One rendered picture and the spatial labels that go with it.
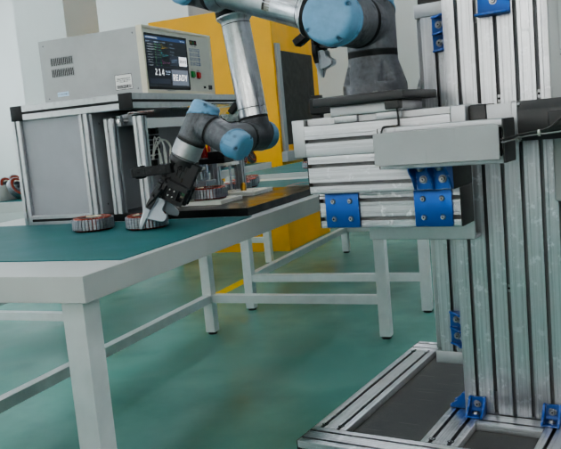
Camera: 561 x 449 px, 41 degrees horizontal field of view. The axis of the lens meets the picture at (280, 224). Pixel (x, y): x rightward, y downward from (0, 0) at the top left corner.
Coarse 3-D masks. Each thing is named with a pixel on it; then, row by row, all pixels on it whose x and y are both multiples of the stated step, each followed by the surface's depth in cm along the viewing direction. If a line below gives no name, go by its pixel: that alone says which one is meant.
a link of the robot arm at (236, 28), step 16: (224, 16) 191; (240, 16) 191; (224, 32) 193; (240, 32) 192; (240, 48) 192; (240, 64) 192; (256, 64) 194; (240, 80) 193; (256, 80) 193; (240, 96) 193; (256, 96) 193; (240, 112) 194; (256, 112) 193; (256, 128) 191; (272, 128) 197; (256, 144) 191; (272, 144) 198
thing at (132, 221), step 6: (126, 216) 195; (132, 216) 193; (138, 216) 192; (126, 222) 194; (132, 222) 192; (138, 222) 191; (150, 222) 192; (156, 222) 193; (162, 222) 194; (168, 222) 198; (126, 228) 194; (132, 228) 193; (138, 228) 192; (144, 228) 191; (150, 228) 192
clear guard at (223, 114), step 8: (216, 104) 216; (224, 104) 220; (128, 112) 222; (136, 112) 221; (144, 112) 224; (152, 112) 230; (160, 112) 236; (168, 112) 242; (224, 112) 214; (232, 120) 213
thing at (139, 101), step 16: (96, 96) 216; (112, 96) 214; (128, 96) 212; (144, 96) 218; (160, 96) 226; (176, 96) 235; (192, 96) 244; (208, 96) 254; (224, 96) 265; (16, 112) 228; (32, 112) 226; (48, 112) 224; (64, 112) 221; (80, 112) 219; (96, 112) 218; (112, 112) 270
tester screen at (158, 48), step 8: (152, 40) 228; (160, 40) 233; (168, 40) 237; (176, 40) 242; (152, 48) 228; (160, 48) 232; (168, 48) 237; (176, 48) 241; (184, 48) 246; (152, 56) 228; (160, 56) 232; (168, 56) 237; (176, 56) 241; (184, 56) 246; (152, 64) 228; (160, 64) 232; (168, 64) 237; (152, 72) 228; (168, 72) 236
